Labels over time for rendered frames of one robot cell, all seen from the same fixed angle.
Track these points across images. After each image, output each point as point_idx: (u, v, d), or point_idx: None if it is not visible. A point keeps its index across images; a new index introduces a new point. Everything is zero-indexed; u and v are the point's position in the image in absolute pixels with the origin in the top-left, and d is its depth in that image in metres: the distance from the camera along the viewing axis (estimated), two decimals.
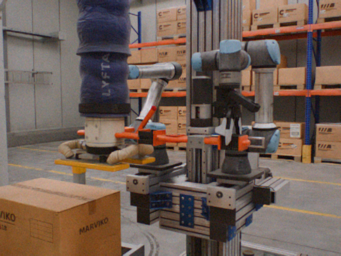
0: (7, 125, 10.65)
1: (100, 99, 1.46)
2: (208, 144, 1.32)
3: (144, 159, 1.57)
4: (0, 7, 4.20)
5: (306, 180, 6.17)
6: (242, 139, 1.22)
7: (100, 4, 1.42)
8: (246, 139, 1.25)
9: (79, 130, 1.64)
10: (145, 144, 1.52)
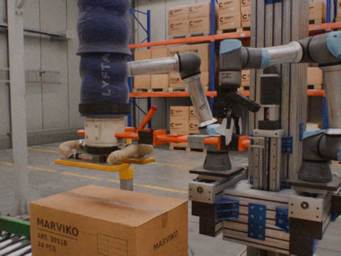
0: None
1: (100, 99, 1.46)
2: (208, 144, 1.32)
3: (144, 159, 1.57)
4: (22, 2, 4.02)
5: None
6: (242, 139, 1.22)
7: (100, 4, 1.42)
8: (246, 139, 1.25)
9: (79, 130, 1.64)
10: (145, 144, 1.52)
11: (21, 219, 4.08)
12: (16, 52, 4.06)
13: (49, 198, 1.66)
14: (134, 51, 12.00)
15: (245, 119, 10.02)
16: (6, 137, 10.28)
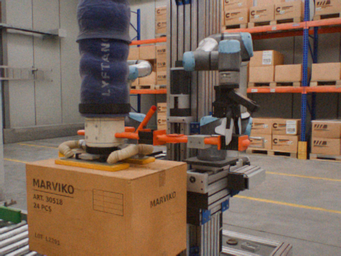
0: (7, 121, 10.76)
1: (100, 99, 1.46)
2: (208, 144, 1.32)
3: (144, 159, 1.57)
4: None
5: (300, 175, 6.23)
6: (242, 139, 1.22)
7: None
8: (246, 139, 1.25)
9: (79, 130, 1.64)
10: (145, 144, 1.52)
11: None
12: None
13: (46, 160, 1.64)
14: None
15: None
16: None
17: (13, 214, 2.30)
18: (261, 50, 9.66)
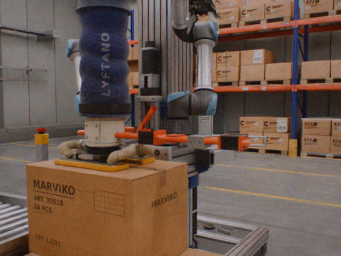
0: (1, 121, 10.79)
1: (100, 99, 1.46)
2: (208, 144, 1.32)
3: (144, 159, 1.57)
4: None
5: (289, 171, 6.27)
6: (242, 139, 1.22)
7: None
8: (246, 139, 1.25)
9: (79, 130, 1.64)
10: (145, 144, 1.52)
11: None
12: None
13: (46, 161, 1.64)
14: None
15: (224, 115, 10.30)
16: None
17: None
18: (253, 50, 9.74)
